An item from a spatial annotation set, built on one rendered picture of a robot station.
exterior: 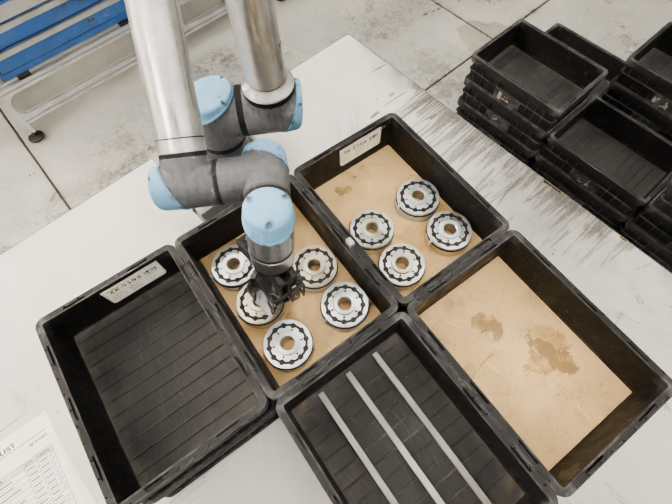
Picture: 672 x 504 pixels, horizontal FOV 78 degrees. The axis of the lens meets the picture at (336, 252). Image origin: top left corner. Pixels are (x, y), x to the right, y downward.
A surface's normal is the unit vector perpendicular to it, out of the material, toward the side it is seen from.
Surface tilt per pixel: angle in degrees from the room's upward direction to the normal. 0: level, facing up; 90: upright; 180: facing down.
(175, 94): 46
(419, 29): 0
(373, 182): 0
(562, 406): 0
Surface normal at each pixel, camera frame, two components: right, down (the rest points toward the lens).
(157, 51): 0.18, 0.24
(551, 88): -0.03, -0.42
